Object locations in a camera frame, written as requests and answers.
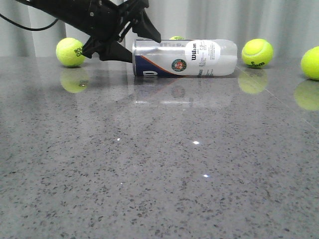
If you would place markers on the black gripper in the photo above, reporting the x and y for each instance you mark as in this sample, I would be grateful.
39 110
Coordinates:
104 21

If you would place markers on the clear plastic tennis ball can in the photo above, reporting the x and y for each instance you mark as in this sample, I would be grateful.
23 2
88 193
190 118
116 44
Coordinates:
194 58

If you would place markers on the yellow tennis ball centre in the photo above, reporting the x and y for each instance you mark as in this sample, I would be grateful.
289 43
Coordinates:
177 38

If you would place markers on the yellow tennis ball far left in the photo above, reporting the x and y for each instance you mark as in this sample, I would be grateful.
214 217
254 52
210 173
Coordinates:
69 52

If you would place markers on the yellow Wilson tennis ball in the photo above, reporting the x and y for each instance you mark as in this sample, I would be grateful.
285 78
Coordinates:
257 53

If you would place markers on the yellow tennis ball far right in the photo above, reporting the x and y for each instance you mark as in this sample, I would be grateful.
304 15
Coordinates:
310 63

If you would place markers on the grey pleated curtain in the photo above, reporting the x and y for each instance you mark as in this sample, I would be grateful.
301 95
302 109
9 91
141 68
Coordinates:
291 26

